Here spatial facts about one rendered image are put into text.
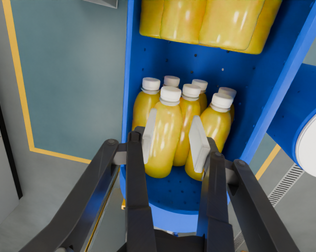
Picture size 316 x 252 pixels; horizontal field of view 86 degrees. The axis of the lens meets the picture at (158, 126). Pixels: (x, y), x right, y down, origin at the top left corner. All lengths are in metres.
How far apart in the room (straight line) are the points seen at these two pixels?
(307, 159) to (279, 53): 0.33
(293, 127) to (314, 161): 0.11
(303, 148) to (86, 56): 1.49
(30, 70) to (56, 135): 0.66
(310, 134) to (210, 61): 0.31
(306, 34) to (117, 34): 1.33
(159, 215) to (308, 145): 0.43
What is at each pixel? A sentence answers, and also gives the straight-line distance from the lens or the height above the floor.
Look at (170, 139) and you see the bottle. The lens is 0.34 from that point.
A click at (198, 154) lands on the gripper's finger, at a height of 1.31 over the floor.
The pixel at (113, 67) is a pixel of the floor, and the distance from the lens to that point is 1.53.
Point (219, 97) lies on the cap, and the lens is 0.35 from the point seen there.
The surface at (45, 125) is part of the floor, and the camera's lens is 2.08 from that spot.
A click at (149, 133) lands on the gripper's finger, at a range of 0.15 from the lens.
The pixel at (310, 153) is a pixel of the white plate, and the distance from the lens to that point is 0.61.
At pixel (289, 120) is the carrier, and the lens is 0.60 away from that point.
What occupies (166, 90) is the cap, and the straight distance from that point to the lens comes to 0.31.
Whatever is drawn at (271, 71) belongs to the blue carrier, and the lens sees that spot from 0.40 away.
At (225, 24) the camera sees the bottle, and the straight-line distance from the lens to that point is 0.25.
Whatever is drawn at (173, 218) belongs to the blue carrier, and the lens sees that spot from 0.36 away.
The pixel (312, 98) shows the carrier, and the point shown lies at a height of 0.98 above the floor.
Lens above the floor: 1.43
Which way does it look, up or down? 62 degrees down
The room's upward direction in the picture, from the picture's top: 170 degrees counter-clockwise
